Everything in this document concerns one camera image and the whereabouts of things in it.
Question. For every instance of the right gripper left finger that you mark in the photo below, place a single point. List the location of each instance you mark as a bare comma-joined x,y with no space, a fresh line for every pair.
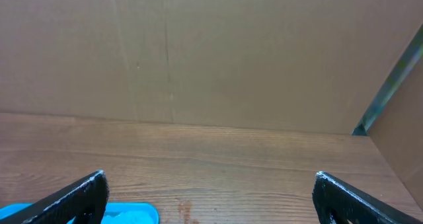
83,201

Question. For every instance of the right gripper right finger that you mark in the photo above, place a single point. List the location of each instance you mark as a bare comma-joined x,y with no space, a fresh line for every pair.
336,201

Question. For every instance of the teal plastic serving tray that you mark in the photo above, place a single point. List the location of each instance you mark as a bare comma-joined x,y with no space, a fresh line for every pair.
126,213

